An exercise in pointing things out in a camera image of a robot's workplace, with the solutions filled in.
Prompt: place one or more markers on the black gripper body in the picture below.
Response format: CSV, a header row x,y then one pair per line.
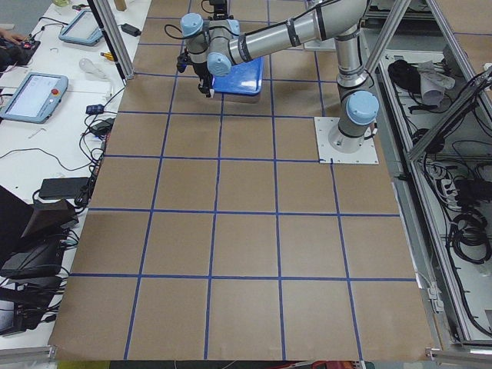
x,y
201,71

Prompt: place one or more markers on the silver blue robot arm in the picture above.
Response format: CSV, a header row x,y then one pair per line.
x,y
213,46

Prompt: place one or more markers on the blue plastic tray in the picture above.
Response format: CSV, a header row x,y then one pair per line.
x,y
244,80

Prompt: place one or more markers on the person's hand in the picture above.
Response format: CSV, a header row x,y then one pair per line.
x,y
15,38

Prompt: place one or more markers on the black power adapter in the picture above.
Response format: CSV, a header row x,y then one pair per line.
x,y
130,30

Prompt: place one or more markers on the gold cylindrical tool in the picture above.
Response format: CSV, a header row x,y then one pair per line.
x,y
107,55

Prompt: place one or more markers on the small blue device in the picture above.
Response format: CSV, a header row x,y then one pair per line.
x,y
94,109

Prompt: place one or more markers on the far blue teach pendant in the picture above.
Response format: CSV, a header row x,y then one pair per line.
x,y
82,30

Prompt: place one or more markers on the blue teach pendant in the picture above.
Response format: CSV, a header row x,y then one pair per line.
x,y
82,30
36,98

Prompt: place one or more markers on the near blue teach pendant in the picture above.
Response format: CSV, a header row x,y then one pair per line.
x,y
36,98

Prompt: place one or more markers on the black flat power brick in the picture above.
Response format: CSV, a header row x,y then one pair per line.
x,y
59,188

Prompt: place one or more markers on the black electronics board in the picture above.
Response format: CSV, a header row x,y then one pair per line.
x,y
12,54

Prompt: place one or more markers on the white power strip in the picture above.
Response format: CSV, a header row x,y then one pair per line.
x,y
443,178

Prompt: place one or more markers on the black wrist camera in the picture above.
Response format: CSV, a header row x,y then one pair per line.
x,y
183,61

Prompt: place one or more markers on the aluminium frame post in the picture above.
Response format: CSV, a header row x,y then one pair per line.
x,y
107,24

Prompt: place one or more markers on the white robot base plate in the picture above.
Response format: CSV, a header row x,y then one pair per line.
x,y
335,148

